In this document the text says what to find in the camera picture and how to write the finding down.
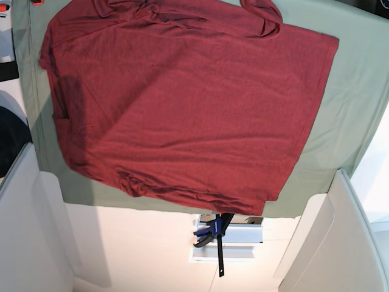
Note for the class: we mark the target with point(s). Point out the red long-sleeve T-shirt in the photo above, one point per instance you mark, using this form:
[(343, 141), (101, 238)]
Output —
[(200, 103)]

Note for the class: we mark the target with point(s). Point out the blue black bar clamp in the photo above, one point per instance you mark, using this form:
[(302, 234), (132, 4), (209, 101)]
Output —
[(215, 230)]

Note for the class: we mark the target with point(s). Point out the aluminium profile under table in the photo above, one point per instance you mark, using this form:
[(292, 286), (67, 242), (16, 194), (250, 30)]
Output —
[(243, 235)]

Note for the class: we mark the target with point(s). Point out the white panel right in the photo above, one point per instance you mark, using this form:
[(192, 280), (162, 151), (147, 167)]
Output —
[(333, 247)]

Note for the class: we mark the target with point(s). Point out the white panel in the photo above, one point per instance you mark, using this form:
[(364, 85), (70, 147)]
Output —
[(333, 247), (38, 249)]

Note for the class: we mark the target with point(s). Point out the green table cloth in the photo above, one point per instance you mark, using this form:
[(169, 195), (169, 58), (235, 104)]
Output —
[(350, 130)]

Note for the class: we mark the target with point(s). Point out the white panel left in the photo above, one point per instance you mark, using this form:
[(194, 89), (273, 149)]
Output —
[(38, 249)]

